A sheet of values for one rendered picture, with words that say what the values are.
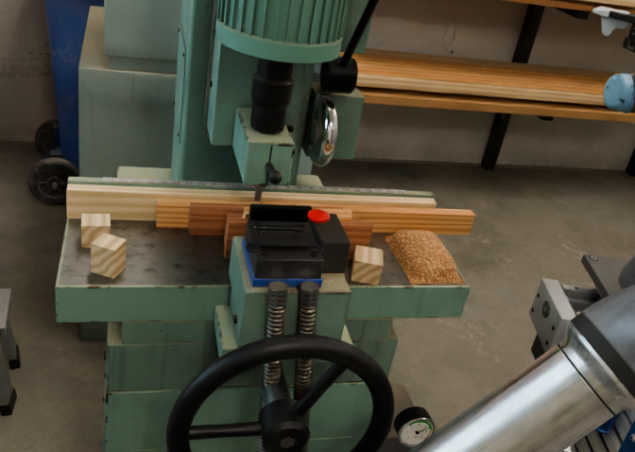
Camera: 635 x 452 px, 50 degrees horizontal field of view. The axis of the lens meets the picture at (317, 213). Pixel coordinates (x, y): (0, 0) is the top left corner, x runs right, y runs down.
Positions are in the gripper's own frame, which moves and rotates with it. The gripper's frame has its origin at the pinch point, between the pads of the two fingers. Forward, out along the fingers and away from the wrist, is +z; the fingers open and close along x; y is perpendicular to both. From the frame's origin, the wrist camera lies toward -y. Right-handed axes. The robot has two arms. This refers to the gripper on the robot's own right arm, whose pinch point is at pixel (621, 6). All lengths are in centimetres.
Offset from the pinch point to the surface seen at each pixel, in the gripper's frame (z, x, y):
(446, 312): -66, -67, 30
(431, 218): -50, -64, 22
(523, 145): 179, 92, 123
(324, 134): -42, -81, 9
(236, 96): -41, -96, 2
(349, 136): -34, -75, 13
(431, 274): -64, -70, 23
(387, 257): -58, -74, 24
